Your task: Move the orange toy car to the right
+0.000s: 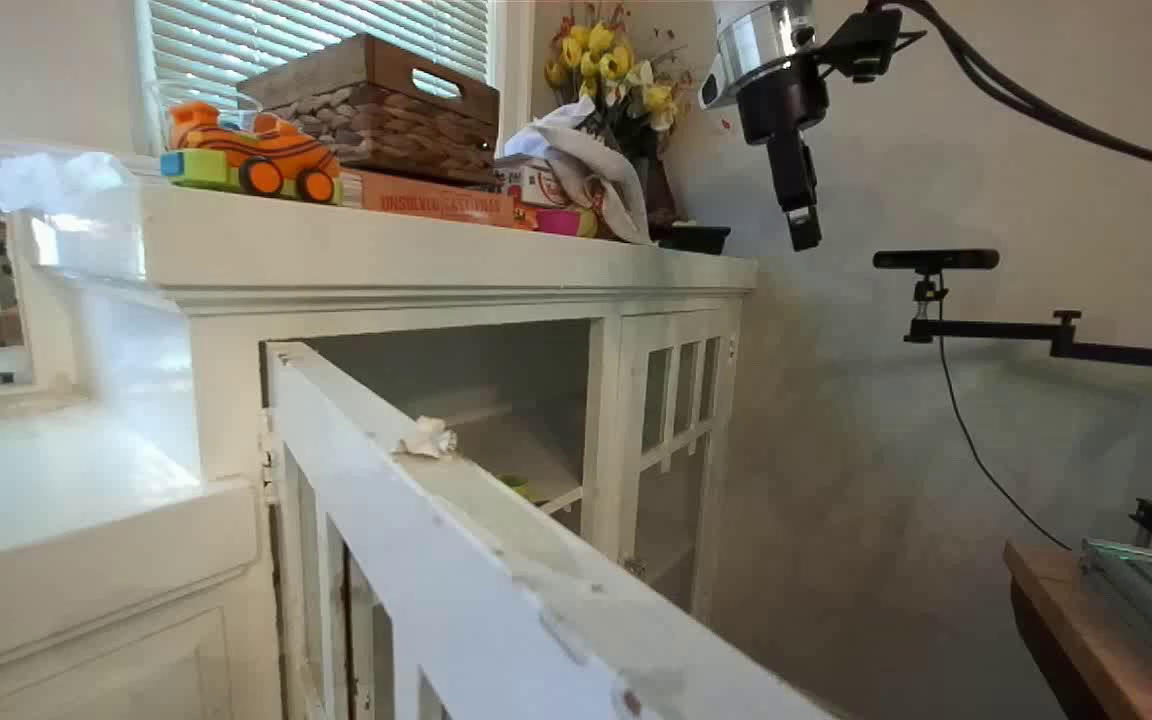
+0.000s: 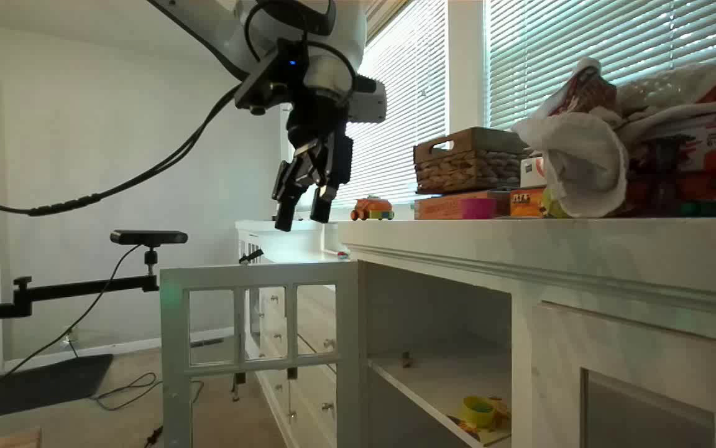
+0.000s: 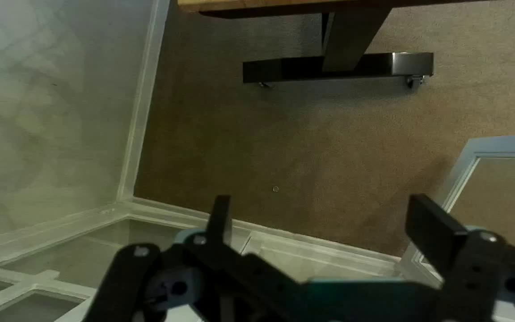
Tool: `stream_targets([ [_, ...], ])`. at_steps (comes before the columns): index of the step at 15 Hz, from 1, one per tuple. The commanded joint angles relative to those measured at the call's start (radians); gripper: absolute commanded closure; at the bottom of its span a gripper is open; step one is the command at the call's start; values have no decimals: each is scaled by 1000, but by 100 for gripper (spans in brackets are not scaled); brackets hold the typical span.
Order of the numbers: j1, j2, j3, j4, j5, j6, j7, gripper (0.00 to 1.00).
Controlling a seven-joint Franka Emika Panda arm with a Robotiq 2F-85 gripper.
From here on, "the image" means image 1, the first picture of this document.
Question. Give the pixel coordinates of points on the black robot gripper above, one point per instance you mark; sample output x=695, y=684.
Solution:
x=779, y=111

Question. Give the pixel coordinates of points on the orange toy tiger car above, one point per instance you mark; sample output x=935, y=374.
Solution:
x=260, y=156

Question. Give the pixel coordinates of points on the pink toy box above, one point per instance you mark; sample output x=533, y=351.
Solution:
x=544, y=205

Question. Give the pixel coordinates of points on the yellow flower bouquet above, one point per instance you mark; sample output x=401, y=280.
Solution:
x=628, y=76

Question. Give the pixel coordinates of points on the black small dish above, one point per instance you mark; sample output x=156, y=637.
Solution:
x=695, y=239

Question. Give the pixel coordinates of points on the white crumpled cloth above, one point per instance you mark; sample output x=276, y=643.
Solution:
x=586, y=168

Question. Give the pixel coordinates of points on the white built-in cabinet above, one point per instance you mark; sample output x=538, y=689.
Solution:
x=586, y=378

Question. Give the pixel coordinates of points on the orange board game box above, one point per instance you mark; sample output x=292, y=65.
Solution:
x=426, y=199

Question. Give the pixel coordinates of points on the woven wicker basket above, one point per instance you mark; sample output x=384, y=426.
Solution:
x=391, y=111

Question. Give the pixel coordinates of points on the white window blinds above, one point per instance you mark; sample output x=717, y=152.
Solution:
x=225, y=42

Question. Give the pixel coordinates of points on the open white cabinet door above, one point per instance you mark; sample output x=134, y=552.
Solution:
x=503, y=611

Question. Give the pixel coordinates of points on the brown wooden side table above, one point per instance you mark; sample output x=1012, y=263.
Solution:
x=1091, y=637

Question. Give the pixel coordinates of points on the clear plastic bag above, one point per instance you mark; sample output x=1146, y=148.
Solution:
x=86, y=208

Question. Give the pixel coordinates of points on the black camera on mount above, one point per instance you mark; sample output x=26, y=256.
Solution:
x=937, y=256

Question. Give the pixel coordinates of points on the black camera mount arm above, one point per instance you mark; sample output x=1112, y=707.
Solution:
x=1057, y=333

